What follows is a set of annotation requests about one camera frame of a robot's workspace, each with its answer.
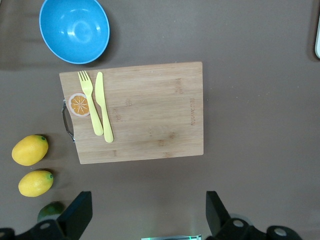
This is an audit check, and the wooden cutting board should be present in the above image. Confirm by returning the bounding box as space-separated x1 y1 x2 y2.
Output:
59 61 205 165

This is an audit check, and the yellow plastic knife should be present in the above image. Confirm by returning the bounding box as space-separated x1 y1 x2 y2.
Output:
94 71 115 144

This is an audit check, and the cream bear print tray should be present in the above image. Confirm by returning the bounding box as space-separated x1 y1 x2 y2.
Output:
314 14 320 60

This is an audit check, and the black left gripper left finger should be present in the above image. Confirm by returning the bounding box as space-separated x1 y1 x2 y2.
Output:
0 191 93 240

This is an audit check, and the yellow plastic fork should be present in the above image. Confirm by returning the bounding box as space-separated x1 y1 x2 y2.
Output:
77 70 104 137

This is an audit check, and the dark green avocado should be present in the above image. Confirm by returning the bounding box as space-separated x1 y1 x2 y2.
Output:
37 201 67 223

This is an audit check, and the yellow lemon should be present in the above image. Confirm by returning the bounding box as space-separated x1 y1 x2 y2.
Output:
18 170 54 198
11 134 49 167

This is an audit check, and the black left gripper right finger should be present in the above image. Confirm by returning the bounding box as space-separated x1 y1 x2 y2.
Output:
205 190 301 240

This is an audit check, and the blue bowl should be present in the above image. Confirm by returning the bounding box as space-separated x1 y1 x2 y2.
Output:
39 0 111 65

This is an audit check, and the toy orange slice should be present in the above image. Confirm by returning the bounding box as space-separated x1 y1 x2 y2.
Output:
68 92 91 117

